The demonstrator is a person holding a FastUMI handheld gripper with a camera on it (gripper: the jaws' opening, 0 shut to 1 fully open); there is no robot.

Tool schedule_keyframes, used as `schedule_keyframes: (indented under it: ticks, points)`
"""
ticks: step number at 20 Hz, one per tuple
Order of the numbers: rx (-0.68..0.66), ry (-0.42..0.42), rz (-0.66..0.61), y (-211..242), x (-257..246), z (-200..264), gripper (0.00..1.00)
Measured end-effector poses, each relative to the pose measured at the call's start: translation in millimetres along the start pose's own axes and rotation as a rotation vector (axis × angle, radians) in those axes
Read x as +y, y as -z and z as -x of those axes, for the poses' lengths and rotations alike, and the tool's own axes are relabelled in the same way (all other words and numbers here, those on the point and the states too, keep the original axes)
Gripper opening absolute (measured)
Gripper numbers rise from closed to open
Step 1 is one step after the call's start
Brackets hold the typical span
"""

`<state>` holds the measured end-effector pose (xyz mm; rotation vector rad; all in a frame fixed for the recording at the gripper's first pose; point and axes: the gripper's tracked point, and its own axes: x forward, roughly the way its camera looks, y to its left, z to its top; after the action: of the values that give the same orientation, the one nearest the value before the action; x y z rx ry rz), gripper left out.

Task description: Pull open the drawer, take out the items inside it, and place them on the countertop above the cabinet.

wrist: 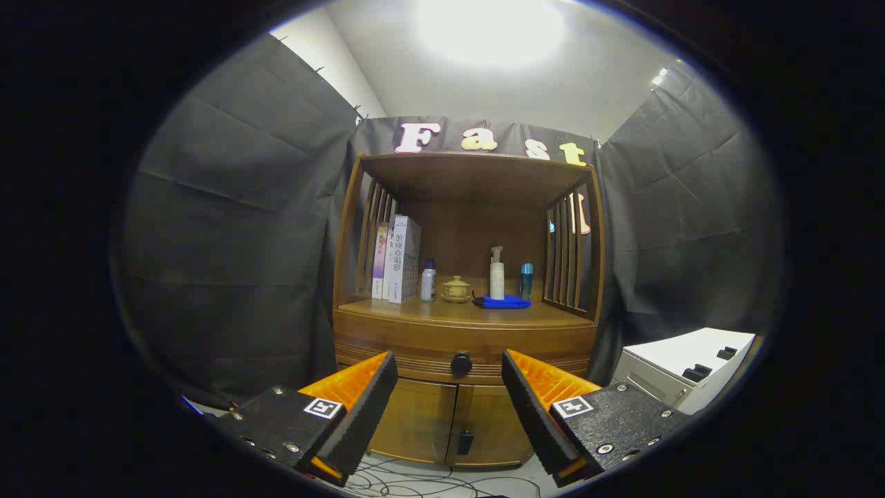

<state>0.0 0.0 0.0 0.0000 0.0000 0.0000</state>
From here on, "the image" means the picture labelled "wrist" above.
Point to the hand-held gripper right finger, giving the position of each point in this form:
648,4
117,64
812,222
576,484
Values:
532,415

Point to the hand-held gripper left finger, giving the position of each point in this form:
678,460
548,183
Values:
366,408

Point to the brown wooden drawer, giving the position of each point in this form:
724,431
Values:
401,346

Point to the wooden cabinet door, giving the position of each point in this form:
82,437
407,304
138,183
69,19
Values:
494,429
415,422

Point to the wooden countertop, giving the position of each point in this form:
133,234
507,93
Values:
449,312

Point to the white drawer unit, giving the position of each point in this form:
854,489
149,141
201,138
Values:
664,356

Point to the brown wooden cabinet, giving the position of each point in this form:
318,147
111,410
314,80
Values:
477,187

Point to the folded blue cloth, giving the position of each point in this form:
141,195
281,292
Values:
501,303

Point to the clear blue bottle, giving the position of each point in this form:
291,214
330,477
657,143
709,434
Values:
526,280

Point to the white bottle blue cap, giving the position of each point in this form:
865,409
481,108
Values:
429,283

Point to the white pump bottle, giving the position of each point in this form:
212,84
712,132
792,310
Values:
497,280

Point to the thin purple book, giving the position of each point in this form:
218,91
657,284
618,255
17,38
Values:
380,263

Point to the yellow lidded teacup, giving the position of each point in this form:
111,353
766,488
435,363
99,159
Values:
456,289

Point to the thick white book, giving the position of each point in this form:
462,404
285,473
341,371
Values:
404,259

